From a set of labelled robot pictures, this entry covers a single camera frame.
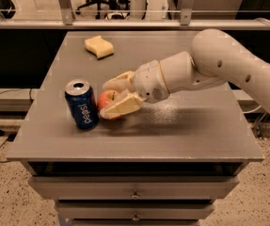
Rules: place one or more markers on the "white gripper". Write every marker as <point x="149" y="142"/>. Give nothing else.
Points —
<point x="147" y="80"/>

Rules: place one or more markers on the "red apple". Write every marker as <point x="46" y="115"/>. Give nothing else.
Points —
<point x="105" y="98"/>

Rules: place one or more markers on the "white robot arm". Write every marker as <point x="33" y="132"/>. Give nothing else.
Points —
<point x="214" y="59"/>

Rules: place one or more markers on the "blue pepsi can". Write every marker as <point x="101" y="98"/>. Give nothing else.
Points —
<point x="80" y="99"/>

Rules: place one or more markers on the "yellow sponge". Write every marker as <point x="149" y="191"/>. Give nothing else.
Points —
<point x="99" y="47"/>

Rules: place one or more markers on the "grey drawer cabinet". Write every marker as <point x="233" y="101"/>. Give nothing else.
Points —
<point x="192" y="133"/>

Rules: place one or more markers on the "metal guard rail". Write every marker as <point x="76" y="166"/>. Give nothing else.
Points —
<point x="139" y="14"/>

